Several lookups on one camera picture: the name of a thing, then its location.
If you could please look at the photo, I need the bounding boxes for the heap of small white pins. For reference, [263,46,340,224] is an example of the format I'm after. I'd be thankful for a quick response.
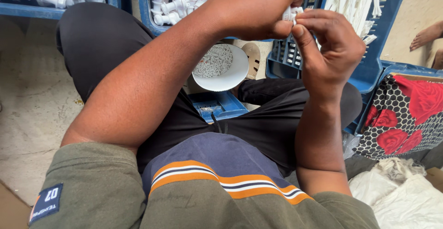
[193,44,233,78]

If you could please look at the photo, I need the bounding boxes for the white woven sack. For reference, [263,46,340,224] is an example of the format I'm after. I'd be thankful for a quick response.
[348,158,443,229]

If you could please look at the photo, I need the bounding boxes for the blue crate under floral cushion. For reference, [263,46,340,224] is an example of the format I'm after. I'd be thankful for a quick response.
[344,60,443,136]

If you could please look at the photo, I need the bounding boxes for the clear plastic bag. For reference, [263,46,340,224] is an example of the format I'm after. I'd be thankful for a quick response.
[342,131,361,160]

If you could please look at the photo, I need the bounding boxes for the tan rubber sandal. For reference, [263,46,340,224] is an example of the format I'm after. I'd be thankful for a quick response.
[241,42,261,80]

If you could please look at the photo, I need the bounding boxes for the small white plastic tap part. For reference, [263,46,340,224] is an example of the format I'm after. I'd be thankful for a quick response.
[282,6,305,26]

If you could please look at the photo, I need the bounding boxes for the red rose floral cushion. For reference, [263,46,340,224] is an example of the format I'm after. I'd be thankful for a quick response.
[353,74,443,160]

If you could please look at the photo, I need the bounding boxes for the brown cardboard box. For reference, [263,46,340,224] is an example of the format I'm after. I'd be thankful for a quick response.
[425,167,443,193]

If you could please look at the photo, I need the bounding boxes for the person's right hand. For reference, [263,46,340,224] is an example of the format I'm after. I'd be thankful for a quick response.
[291,9,367,98]

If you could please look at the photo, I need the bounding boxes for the person's left hand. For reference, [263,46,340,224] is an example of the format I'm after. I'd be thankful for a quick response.
[205,0,308,41]

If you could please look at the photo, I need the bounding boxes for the white round bowl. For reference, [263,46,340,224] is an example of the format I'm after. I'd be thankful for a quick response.
[192,43,250,92]

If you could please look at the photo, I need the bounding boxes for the small blue plastic crate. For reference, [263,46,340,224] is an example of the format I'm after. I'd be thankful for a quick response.
[188,90,250,124]

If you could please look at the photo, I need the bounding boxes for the person's olive striped shirt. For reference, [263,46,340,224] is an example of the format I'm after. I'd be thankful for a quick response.
[29,132,381,229]

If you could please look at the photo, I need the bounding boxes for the person's black trousers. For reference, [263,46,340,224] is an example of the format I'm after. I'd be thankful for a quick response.
[56,2,363,178]

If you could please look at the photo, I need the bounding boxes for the blue slotted plastic crate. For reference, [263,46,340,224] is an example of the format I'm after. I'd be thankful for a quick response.
[265,0,412,95]

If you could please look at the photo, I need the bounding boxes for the brown cardboard sheet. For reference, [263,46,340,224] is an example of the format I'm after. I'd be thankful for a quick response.
[0,180,32,229]

